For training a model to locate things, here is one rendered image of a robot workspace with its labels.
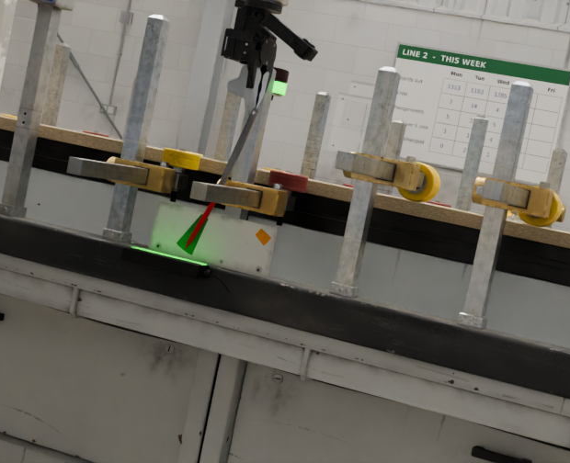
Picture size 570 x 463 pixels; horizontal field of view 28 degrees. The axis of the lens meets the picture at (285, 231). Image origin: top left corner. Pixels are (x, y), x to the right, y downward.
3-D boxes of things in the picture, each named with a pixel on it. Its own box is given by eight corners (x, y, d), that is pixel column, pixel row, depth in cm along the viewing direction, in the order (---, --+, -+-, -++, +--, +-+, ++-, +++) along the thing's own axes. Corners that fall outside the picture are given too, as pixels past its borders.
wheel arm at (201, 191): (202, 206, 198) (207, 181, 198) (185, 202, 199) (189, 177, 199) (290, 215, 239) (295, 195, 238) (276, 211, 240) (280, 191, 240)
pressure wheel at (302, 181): (290, 229, 233) (301, 173, 232) (254, 220, 236) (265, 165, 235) (303, 230, 240) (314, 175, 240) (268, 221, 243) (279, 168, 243)
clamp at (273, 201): (274, 216, 221) (279, 190, 221) (211, 202, 226) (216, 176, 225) (284, 217, 226) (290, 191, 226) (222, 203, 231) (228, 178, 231)
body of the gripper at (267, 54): (234, 65, 223) (247, 4, 222) (276, 72, 220) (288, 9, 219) (219, 59, 216) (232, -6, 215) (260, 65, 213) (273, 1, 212)
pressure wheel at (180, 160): (196, 207, 245) (207, 153, 245) (162, 200, 242) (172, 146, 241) (183, 202, 252) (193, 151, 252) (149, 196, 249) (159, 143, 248)
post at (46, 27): (13, 217, 242) (53, 5, 240) (-6, 212, 244) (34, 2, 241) (25, 217, 246) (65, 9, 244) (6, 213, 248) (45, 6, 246)
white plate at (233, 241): (266, 278, 221) (276, 227, 220) (148, 249, 230) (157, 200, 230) (267, 277, 221) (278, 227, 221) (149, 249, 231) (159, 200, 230)
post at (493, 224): (475, 344, 207) (531, 82, 205) (456, 340, 209) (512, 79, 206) (479, 344, 211) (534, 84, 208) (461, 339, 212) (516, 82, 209)
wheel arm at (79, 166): (80, 180, 207) (85, 157, 207) (63, 176, 209) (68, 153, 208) (186, 193, 248) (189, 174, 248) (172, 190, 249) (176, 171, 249)
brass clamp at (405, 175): (408, 189, 211) (414, 163, 211) (339, 175, 216) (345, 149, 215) (416, 191, 217) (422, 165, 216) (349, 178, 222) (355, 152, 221)
